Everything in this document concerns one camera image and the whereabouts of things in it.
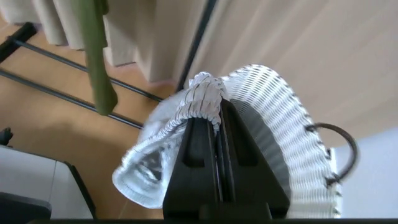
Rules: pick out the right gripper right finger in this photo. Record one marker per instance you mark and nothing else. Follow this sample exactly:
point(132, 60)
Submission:
point(248, 180)

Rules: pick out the pale grey garment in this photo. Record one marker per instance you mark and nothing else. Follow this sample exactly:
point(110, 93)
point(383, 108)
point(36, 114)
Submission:
point(199, 96)

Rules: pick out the white laundry basket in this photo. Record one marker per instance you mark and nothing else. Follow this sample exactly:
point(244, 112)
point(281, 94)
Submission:
point(280, 109)

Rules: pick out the green printed t-shirt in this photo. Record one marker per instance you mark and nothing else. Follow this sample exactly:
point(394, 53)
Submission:
point(96, 62)

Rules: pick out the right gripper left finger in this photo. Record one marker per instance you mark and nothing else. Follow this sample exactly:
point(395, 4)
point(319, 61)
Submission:
point(192, 180)

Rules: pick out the black clothes rack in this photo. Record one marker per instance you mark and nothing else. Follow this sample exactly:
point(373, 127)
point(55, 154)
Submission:
point(62, 60)

